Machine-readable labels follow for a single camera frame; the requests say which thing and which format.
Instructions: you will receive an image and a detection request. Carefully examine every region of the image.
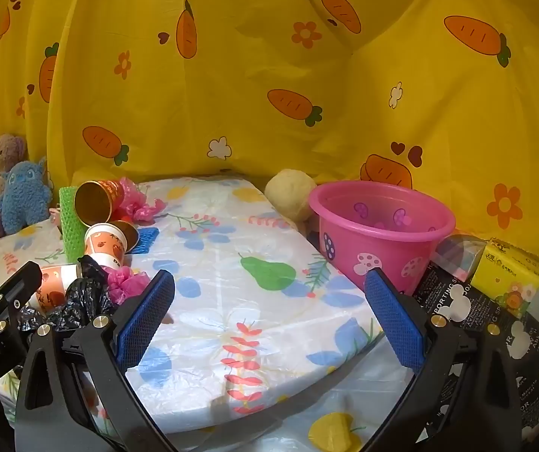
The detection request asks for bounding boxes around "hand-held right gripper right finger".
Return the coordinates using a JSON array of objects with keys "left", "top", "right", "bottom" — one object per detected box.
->
[{"left": 359, "top": 267, "right": 524, "bottom": 452}]

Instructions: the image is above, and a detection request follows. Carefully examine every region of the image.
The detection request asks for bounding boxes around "grey checkered box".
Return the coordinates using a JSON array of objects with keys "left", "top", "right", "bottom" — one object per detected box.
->
[{"left": 432, "top": 233, "right": 487, "bottom": 283}]

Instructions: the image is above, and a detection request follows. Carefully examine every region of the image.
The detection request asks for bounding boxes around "black printed box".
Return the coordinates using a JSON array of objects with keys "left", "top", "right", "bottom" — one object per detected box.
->
[{"left": 411, "top": 259, "right": 539, "bottom": 443}]

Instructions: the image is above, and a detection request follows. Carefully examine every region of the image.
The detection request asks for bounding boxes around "red paper cup gold inside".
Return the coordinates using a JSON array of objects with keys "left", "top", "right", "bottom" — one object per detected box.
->
[
  {"left": 74, "top": 179, "right": 126, "bottom": 227},
  {"left": 109, "top": 220, "right": 139, "bottom": 255}
]

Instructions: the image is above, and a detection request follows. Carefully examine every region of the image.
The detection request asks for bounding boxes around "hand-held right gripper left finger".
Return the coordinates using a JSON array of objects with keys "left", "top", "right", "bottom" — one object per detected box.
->
[{"left": 15, "top": 269, "right": 190, "bottom": 452}]

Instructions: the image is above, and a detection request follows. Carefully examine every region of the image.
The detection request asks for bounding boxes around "green foam net sleeve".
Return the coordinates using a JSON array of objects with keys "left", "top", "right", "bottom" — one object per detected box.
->
[{"left": 58, "top": 186, "right": 89, "bottom": 262}]

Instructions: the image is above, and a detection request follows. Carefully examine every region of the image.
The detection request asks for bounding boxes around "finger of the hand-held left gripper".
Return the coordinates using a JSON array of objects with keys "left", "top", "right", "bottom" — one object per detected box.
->
[{"left": 0, "top": 261, "right": 44, "bottom": 363}]

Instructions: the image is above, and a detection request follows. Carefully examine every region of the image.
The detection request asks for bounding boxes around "beige plush ball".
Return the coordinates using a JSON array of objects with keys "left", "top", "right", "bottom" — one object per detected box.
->
[{"left": 264, "top": 168, "right": 318, "bottom": 223}]

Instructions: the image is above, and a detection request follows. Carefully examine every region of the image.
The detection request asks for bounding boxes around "pink mushroom print bucket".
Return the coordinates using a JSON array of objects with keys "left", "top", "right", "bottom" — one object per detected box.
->
[{"left": 308, "top": 180, "right": 457, "bottom": 297}]

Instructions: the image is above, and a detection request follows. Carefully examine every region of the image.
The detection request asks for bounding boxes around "pink plastic bag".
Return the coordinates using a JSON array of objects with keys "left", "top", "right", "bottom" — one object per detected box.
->
[
  {"left": 102, "top": 266, "right": 152, "bottom": 307},
  {"left": 116, "top": 176, "right": 166, "bottom": 224}
]

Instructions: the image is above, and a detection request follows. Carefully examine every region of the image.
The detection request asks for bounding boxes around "yellow carrot print curtain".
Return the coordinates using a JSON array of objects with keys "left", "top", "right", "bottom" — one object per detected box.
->
[{"left": 0, "top": 0, "right": 539, "bottom": 264}]

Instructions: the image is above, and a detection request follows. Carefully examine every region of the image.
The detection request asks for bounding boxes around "white orange paper cup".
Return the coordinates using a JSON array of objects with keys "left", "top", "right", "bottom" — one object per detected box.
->
[
  {"left": 83, "top": 222, "right": 126, "bottom": 269},
  {"left": 27, "top": 264, "right": 84, "bottom": 314}
]

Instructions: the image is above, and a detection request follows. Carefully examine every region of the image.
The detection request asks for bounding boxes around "floral plastic tablecloth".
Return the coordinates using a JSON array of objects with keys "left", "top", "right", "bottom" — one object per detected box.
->
[{"left": 0, "top": 176, "right": 421, "bottom": 452}]

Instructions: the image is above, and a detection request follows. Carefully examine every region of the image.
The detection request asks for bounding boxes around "black plastic bag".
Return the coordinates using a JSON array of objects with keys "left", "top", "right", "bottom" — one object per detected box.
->
[{"left": 17, "top": 254, "right": 119, "bottom": 335}]

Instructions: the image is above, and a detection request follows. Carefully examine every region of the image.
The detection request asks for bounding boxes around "yellow tissue pack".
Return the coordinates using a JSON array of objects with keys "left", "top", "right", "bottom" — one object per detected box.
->
[{"left": 469, "top": 238, "right": 539, "bottom": 316}]

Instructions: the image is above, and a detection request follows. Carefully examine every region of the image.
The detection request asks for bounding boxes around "blue plush toy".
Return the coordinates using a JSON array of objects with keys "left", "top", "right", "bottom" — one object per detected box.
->
[{"left": 0, "top": 157, "right": 53, "bottom": 236}]

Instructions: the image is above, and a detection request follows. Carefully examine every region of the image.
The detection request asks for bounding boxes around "blue foam net sleeve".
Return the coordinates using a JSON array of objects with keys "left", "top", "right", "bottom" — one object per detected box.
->
[{"left": 130, "top": 227, "right": 161, "bottom": 255}]

